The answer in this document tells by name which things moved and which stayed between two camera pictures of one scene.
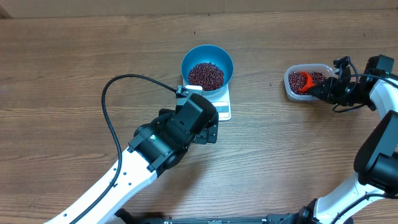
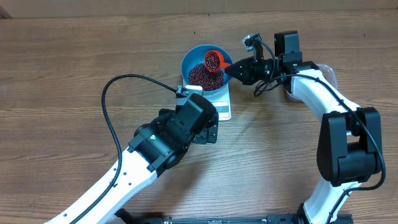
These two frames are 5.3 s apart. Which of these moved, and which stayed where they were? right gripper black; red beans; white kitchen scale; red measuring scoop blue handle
Moved: red measuring scoop blue handle; right gripper black
Stayed: white kitchen scale; red beans
